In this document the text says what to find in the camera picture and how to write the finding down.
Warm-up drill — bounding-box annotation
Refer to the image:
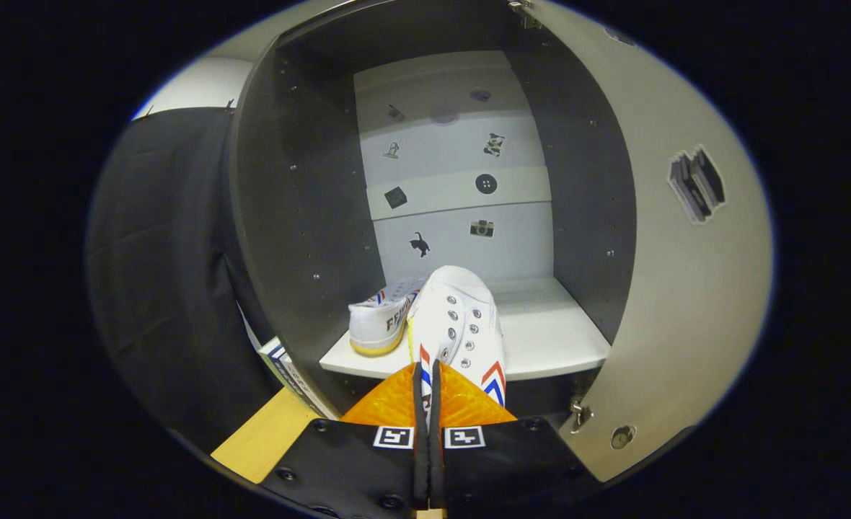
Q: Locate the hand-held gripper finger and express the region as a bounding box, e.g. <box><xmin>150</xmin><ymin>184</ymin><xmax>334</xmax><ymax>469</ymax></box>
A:
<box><xmin>429</xmin><ymin>358</ymin><xmax>599</xmax><ymax>519</ymax></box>
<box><xmin>260</xmin><ymin>360</ymin><xmax>431</xmax><ymax>519</ymax></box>

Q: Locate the white shoe with yellow sole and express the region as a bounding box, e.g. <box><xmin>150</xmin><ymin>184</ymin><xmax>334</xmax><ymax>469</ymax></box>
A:
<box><xmin>348</xmin><ymin>278</ymin><xmax>426</xmax><ymax>357</ymax></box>

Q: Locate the white shoe with striped side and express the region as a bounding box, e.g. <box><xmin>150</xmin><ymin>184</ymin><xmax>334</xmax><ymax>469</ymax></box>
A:
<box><xmin>405</xmin><ymin>265</ymin><xmax>507</xmax><ymax>426</ymax></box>

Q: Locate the dark grey shoe cabinet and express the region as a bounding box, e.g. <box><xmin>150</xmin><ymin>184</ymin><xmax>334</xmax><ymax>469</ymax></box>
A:
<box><xmin>227</xmin><ymin>0</ymin><xmax>639</xmax><ymax>433</ymax></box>

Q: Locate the white spine book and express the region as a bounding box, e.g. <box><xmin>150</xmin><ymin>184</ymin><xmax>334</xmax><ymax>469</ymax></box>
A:
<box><xmin>258</xmin><ymin>336</ymin><xmax>340</xmax><ymax>420</ymax></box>

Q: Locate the black backdrop cloth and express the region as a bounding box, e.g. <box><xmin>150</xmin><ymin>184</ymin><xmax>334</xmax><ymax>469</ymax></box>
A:
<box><xmin>85</xmin><ymin>107</ymin><xmax>282</xmax><ymax>451</ymax></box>

